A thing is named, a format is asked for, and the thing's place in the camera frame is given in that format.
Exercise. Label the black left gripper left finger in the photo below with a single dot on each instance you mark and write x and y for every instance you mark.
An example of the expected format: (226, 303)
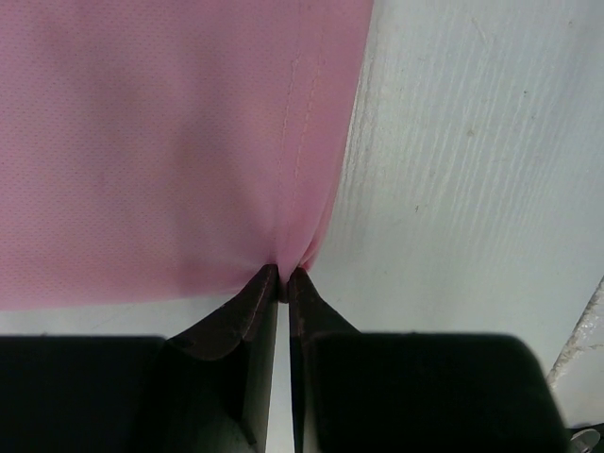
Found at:
(221, 373)

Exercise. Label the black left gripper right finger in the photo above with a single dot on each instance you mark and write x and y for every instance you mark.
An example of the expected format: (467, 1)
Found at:
(309, 315)

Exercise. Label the pink t shirt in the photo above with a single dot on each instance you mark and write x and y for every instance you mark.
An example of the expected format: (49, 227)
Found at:
(154, 150)

